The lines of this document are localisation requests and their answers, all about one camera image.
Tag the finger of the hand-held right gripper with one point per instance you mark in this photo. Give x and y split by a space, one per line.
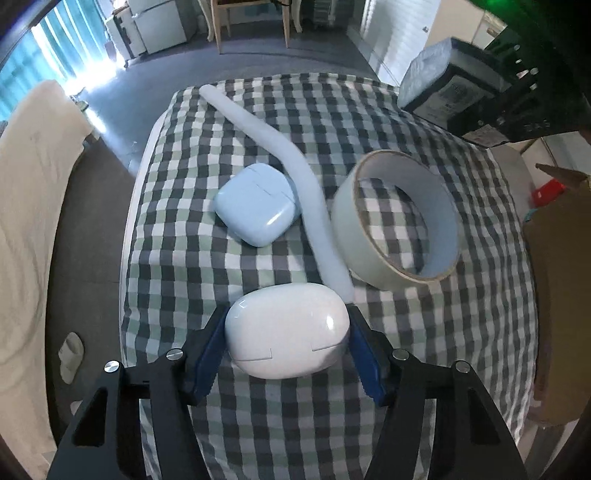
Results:
517 83

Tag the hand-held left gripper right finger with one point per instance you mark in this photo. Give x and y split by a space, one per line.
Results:
367 364

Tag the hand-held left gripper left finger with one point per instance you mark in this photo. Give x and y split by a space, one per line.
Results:
207 350

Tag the floral printed package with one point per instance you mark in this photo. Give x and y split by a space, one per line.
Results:
438 78

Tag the white oval case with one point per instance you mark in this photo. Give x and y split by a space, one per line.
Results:
286 330

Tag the brown cardboard box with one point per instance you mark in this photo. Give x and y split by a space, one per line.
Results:
561 300

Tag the red plastic object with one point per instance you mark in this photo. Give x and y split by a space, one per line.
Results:
548 194

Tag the grey white checkered tablecloth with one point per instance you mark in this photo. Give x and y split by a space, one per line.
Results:
286 429

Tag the white louvered wardrobe door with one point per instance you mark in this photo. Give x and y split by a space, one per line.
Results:
397 37

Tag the grey slipper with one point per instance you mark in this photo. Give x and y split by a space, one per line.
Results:
70 355

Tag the wide tape roll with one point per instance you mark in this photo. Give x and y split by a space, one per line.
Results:
351 221

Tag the light blue earbuds case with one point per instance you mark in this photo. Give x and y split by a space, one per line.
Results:
256 207

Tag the light blue foam tube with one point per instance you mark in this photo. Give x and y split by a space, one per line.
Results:
304 184

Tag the dark ribbed suitcase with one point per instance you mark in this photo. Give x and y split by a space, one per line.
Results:
325 11

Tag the beige sofa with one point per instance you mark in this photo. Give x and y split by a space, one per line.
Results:
32 230

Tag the wooden chair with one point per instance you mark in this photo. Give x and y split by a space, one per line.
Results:
219 23

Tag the white desk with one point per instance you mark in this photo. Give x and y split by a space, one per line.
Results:
205 18

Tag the white storage cabinet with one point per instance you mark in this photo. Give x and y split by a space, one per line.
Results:
121 39

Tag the white small fridge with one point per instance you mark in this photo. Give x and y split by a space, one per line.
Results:
159 27

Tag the blue curtains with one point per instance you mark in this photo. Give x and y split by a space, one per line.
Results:
55 50

